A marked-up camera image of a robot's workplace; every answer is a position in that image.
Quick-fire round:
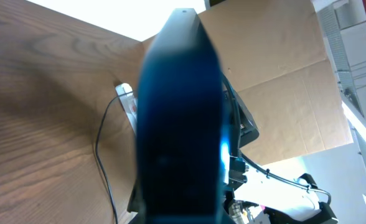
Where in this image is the blue smartphone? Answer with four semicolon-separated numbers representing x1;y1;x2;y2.
136;9;225;223

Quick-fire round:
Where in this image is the black charging cable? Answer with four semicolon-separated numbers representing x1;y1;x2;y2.
95;91;134;224

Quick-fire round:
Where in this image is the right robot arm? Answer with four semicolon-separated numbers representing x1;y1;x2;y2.
221;77;339;223

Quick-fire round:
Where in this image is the white power strip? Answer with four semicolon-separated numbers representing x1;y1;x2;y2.
115;83;138;133

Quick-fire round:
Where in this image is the brown cardboard sheet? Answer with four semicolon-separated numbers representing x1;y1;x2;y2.
199;0;352;165

